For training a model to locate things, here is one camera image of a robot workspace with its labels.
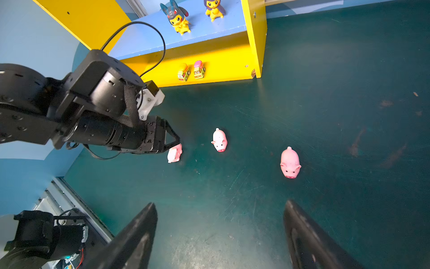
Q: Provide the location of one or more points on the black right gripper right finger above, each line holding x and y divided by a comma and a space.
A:
310, 247

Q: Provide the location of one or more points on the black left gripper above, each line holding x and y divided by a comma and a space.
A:
97, 105

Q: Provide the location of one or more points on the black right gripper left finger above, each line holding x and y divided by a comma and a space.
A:
132, 247

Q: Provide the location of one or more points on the pink toy pig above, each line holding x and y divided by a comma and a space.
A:
175, 153
219, 140
290, 163

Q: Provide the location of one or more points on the blue yellow toy figure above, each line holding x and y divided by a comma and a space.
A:
177, 17

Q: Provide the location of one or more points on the purple yellow star toy figure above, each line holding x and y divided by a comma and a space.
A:
214, 9

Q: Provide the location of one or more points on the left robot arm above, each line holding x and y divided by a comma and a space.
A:
26, 96

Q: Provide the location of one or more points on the yellow toy shelf unit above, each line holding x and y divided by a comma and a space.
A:
231, 48

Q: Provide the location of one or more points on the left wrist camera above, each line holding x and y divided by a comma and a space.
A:
148, 98

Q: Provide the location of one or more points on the aluminium front rail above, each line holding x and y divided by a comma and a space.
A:
61, 200

